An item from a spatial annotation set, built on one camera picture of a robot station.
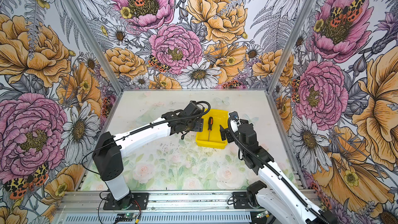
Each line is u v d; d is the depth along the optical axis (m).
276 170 0.49
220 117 1.02
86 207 0.73
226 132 0.70
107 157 0.45
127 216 0.71
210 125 0.99
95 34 0.92
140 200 0.75
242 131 0.57
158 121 0.56
